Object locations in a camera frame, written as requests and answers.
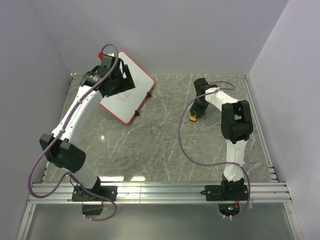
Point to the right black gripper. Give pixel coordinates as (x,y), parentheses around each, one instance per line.
(200,112)

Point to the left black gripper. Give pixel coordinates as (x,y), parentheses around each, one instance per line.
(126,83)

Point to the yellow whiteboard eraser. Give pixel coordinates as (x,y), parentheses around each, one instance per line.
(193,118)

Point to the red framed whiteboard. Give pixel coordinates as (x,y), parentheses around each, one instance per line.
(125,105)

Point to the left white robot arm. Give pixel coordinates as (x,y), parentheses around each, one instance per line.
(61,146)

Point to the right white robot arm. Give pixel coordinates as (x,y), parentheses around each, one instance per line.
(236,128)

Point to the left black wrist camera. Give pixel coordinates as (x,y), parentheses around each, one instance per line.
(106,64)

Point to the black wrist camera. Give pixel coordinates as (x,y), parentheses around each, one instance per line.
(106,64)
(201,85)

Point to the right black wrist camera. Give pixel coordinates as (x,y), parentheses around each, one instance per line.
(201,85)

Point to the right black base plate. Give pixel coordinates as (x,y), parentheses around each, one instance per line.
(213,193)

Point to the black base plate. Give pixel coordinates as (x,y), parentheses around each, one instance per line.
(213,193)
(109,192)

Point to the aluminium table edge rail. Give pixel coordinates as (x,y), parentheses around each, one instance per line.
(257,125)

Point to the aluminium mounting rail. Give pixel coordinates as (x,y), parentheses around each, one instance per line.
(168,193)

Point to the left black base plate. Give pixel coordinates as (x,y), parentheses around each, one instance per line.
(109,192)

